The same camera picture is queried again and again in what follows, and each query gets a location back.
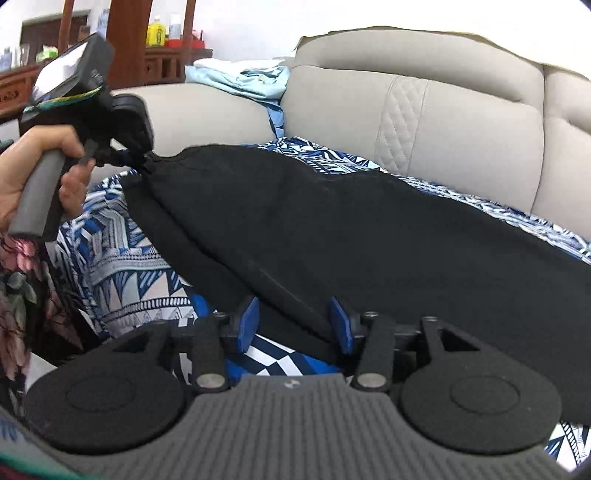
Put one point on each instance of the green tissue box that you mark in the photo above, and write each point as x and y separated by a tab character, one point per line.
46	54

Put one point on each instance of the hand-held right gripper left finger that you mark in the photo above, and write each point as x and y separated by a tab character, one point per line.
250	323

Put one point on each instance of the brown wooden cabinet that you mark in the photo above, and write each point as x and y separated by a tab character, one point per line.
138	64

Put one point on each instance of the blue white patterned blanket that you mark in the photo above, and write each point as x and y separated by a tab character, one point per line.
124	272

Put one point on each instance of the red box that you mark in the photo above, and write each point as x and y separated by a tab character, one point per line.
184	44

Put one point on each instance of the yellow bottle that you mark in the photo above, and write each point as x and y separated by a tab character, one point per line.
156	32

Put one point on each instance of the floral patterned clothing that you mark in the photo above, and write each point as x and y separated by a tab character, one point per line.
27	295

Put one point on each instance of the black pants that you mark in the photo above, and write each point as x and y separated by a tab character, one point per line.
346	244

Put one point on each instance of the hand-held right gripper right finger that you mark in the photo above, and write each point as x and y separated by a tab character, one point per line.
340	326

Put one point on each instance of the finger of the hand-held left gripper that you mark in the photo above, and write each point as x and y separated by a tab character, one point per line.
130	160

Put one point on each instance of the light blue printed garment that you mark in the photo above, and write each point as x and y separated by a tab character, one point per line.
270	87

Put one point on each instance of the clear drinking glass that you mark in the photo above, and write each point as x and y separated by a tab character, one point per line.
24	54

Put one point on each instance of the pale blue folded garment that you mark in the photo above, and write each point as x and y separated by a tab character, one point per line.
217	74

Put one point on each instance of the beige leather sofa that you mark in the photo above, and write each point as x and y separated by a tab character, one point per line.
461	134

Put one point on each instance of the clear plastic bottle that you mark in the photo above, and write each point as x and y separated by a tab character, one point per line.
175	28

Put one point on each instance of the person's left hand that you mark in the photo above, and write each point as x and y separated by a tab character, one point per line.
23	161

